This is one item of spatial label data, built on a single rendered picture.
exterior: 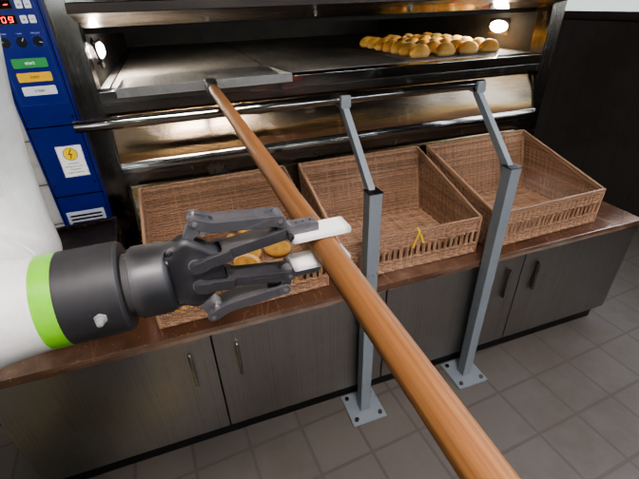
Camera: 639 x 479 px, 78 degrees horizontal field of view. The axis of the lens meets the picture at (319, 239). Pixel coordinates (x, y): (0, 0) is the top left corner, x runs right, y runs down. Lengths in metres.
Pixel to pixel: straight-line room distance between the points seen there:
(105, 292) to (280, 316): 0.93
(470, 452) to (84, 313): 0.33
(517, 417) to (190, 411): 1.23
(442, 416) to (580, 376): 1.84
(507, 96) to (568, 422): 1.39
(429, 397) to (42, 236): 0.45
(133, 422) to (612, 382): 1.88
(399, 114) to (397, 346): 1.51
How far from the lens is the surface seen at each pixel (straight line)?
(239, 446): 1.69
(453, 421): 0.29
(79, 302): 0.41
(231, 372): 1.42
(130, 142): 1.56
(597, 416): 2.00
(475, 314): 1.67
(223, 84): 1.40
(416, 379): 0.31
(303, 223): 0.43
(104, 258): 0.42
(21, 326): 0.43
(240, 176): 1.58
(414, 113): 1.81
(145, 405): 1.47
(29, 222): 0.54
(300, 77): 1.58
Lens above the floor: 1.42
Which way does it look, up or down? 31 degrees down
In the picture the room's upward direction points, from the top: 2 degrees counter-clockwise
